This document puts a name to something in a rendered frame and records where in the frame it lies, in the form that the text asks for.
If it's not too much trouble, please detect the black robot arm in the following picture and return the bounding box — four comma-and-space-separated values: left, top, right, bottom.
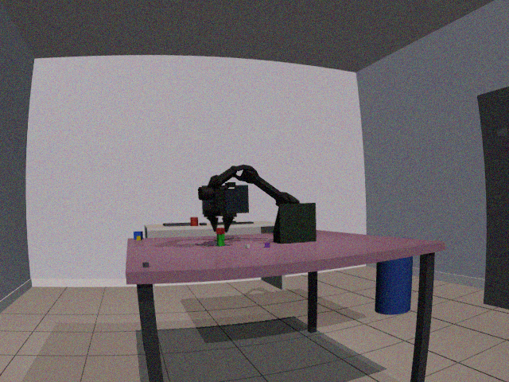
198, 165, 300, 216

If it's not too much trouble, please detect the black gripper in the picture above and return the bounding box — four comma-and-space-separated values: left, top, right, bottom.
204, 200, 237, 232

